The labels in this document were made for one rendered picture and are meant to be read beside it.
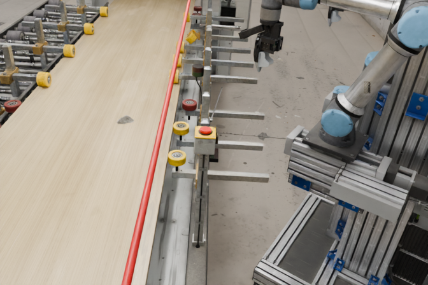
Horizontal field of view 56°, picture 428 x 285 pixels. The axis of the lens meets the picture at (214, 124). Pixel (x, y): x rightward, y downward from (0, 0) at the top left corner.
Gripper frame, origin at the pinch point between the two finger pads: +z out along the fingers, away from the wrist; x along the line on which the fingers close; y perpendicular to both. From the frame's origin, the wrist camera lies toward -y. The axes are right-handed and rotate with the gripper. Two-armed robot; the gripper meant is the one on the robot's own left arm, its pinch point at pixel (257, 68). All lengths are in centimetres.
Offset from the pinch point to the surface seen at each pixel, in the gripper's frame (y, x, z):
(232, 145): -14, 13, 50
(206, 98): -24.2, 1.8, 22.5
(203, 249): 6, -41, 62
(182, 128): -35, -2, 41
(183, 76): -65, 40, 36
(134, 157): -37, -33, 42
